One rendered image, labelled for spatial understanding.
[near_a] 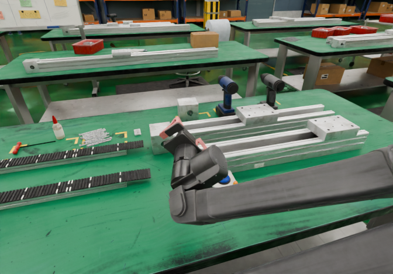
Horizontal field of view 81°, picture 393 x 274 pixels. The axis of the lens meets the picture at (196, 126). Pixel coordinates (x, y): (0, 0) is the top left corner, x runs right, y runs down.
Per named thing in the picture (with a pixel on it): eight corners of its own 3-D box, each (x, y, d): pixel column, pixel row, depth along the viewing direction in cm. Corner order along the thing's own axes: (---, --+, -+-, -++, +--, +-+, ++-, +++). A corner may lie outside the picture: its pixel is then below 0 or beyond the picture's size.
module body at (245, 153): (183, 182, 83) (182, 164, 79) (178, 165, 92) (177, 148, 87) (361, 149, 101) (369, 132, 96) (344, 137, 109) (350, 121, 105)
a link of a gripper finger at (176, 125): (180, 105, 61) (177, 126, 54) (197, 122, 64) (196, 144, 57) (161, 118, 64) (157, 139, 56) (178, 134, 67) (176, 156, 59)
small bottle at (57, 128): (62, 134, 111) (54, 113, 105) (66, 137, 109) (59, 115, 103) (55, 138, 108) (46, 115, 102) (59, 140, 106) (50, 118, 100)
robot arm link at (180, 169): (164, 187, 48) (182, 200, 51) (189, 173, 46) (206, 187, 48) (168, 163, 54) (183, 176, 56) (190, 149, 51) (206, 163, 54)
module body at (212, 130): (174, 151, 99) (173, 135, 95) (170, 139, 107) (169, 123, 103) (330, 127, 116) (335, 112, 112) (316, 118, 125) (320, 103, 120)
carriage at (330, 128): (321, 146, 92) (327, 132, 89) (304, 132, 101) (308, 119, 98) (354, 141, 96) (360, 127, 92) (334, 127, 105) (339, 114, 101)
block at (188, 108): (180, 124, 119) (179, 107, 114) (178, 114, 129) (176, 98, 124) (199, 122, 121) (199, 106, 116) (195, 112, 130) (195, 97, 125)
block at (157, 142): (154, 158, 95) (151, 139, 90) (151, 141, 105) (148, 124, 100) (175, 155, 97) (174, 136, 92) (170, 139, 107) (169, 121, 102)
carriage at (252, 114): (244, 131, 103) (246, 117, 99) (234, 119, 112) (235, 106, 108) (276, 126, 106) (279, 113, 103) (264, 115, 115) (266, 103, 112)
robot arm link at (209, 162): (170, 219, 43) (198, 222, 49) (220, 194, 39) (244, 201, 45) (162, 163, 50) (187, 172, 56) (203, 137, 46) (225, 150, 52)
